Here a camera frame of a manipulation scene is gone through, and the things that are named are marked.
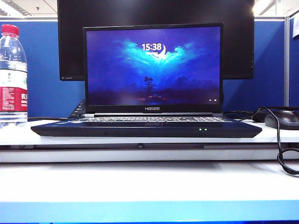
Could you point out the black laptop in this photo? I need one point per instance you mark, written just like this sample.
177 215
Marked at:
151 70

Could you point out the black computer keyboard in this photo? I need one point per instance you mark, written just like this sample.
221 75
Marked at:
78 110

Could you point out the black computer monitor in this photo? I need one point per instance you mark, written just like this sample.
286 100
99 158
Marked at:
151 11

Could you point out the blue office partition panel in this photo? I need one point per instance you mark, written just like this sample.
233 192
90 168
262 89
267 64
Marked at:
294 70
268 58

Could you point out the black computer mouse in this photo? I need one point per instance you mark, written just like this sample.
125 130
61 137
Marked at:
283 119

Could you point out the clear water bottle red cap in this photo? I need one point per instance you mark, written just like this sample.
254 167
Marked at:
11 70

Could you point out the white paper sign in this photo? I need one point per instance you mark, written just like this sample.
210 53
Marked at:
295 28

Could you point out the grey partition post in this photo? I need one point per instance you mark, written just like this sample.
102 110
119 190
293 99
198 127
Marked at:
287 60

